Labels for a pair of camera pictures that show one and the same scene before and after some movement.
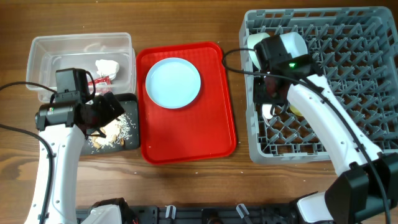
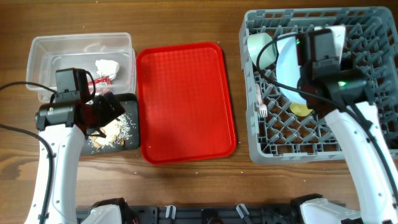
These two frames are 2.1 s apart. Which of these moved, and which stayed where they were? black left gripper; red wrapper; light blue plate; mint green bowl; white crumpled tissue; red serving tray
Moved: light blue plate; mint green bowl
Stayed: black left gripper; white crumpled tissue; red serving tray; red wrapper
